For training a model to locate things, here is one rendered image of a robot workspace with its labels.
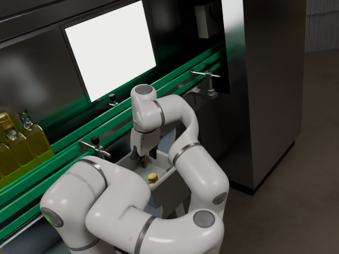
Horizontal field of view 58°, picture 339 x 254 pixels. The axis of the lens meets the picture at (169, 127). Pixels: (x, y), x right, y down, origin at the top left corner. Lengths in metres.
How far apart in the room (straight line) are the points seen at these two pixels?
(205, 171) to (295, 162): 1.75
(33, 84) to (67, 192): 0.61
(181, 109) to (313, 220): 1.36
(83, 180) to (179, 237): 0.25
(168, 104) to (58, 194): 0.36
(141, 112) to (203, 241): 0.38
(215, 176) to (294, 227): 1.34
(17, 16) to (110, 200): 0.75
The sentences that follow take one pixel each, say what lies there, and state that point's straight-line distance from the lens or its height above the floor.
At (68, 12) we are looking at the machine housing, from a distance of 1.27.
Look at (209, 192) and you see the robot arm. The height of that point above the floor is 1.05.
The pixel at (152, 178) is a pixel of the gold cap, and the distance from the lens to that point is 1.11.
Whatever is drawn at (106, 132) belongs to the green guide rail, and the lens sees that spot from 1.22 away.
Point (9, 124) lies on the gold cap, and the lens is 1.06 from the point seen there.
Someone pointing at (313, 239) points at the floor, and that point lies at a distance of 1.94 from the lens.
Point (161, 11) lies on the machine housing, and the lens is 1.61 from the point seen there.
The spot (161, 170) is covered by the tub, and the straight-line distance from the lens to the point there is 1.20.
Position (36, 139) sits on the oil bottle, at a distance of 1.09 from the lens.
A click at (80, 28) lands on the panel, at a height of 1.29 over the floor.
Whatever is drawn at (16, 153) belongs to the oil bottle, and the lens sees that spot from 1.08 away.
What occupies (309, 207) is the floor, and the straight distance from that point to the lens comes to 2.09.
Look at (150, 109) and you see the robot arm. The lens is 0.80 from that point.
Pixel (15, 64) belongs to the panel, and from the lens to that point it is 1.18.
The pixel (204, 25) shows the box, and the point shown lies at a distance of 1.78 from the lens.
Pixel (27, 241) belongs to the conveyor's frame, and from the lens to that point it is 1.07.
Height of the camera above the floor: 1.52
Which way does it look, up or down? 31 degrees down
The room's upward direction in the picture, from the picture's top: 13 degrees counter-clockwise
